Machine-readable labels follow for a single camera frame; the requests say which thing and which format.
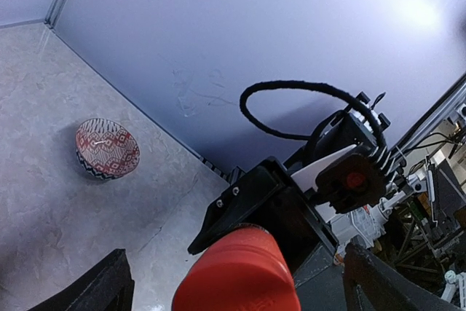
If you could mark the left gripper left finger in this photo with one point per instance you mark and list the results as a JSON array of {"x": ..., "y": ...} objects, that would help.
[{"x": 108, "y": 285}]

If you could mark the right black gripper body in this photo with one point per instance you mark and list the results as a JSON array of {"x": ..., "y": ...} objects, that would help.
[{"x": 268, "y": 197}]

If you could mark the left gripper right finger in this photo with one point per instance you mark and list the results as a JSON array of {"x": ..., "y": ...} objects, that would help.
[{"x": 386, "y": 289}]

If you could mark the red pill bottle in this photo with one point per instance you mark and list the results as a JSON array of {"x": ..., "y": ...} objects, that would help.
[{"x": 244, "y": 270}]

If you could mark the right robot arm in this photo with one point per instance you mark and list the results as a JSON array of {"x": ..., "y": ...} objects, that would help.
[{"x": 342, "y": 129}]

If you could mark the red patterned oval tin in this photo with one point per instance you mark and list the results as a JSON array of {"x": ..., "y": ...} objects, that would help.
[{"x": 105, "y": 149}]

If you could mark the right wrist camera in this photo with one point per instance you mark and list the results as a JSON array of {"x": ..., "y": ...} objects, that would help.
[{"x": 347, "y": 179}]

